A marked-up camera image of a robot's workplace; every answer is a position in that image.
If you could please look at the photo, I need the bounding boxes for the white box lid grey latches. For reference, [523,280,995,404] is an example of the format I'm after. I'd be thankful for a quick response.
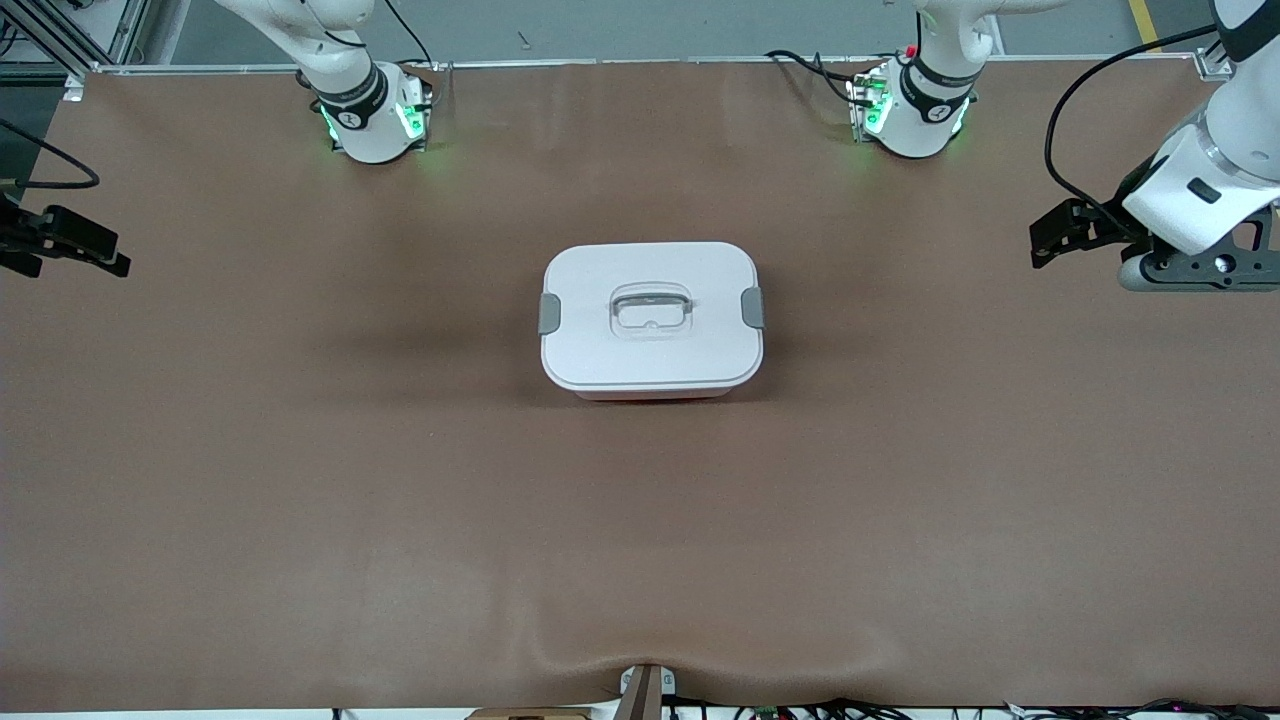
[538,241,766,393]

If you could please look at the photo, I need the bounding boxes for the pink translucent storage box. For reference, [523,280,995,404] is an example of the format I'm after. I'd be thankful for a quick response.
[573,384,738,402]

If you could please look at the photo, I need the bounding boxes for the brown table mat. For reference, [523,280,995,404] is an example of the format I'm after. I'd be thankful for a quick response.
[0,55,1280,713]

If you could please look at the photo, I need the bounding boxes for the metal table edge clamp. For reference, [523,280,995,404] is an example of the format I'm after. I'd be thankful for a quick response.
[618,663,677,720]

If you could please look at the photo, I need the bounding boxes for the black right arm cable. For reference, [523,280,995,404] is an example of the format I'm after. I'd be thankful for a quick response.
[0,118,102,192]

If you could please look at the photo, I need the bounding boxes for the aluminium frame profile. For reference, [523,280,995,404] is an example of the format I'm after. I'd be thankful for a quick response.
[1195,0,1280,81]
[0,0,151,101]

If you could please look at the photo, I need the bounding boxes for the black left base cable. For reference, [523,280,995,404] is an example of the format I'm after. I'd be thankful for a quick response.
[765,48,906,106]

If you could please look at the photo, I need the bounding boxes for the black base cable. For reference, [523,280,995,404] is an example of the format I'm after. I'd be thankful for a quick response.
[765,48,906,106]
[383,0,441,101]

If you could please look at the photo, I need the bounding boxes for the black right base cable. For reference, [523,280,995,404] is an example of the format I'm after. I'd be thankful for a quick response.
[383,0,441,101]

